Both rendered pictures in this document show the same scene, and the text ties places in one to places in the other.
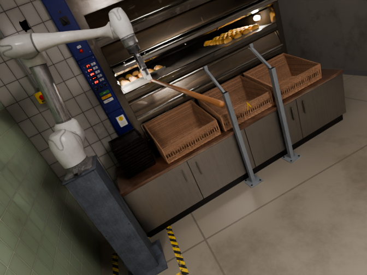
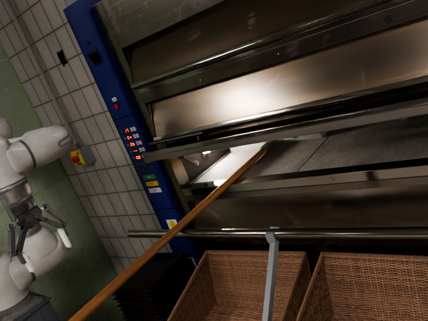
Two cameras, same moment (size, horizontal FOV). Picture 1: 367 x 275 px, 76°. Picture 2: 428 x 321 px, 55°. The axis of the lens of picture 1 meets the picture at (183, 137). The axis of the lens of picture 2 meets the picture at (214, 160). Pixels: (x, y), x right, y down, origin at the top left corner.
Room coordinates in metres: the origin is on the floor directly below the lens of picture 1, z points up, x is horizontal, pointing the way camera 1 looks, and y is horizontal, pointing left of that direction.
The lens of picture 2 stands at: (1.27, -1.29, 1.77)
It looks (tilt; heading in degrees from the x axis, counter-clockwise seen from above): 15 degrees down; 53
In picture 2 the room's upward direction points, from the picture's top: 22 degrees counter-clockwise
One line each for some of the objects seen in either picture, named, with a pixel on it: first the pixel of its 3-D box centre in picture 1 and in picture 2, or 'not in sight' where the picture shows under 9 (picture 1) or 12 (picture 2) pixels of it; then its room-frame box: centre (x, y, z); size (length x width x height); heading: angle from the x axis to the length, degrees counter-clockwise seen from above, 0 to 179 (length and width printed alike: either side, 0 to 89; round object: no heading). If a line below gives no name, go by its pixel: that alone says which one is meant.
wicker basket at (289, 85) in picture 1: (280, 75); not in sight; (2.31, -1.18, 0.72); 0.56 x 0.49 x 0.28; 101
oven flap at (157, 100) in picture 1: (210, 71); (376, 209); (2.45, -0.53, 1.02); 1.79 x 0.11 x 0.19; 102
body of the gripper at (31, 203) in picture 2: (135, 53); (27, 213); (1.54, 0.06, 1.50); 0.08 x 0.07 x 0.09; 8
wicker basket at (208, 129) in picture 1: (180, 129); (237, 309); (2.07, -0.01, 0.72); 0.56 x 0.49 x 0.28; 103
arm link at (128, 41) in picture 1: (129, 41); (15, 192); (1.54, 0.06, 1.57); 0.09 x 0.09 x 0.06
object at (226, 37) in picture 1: (229, 35); not in sight; (3.00, -1.01, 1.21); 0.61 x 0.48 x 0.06; 12
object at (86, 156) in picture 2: (42, 96); (82, 155); (2.11, 0.93, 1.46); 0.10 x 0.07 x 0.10; 102
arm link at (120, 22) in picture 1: (120, 23); (2, 158); (1.56, 0.07, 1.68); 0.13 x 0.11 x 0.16; 6
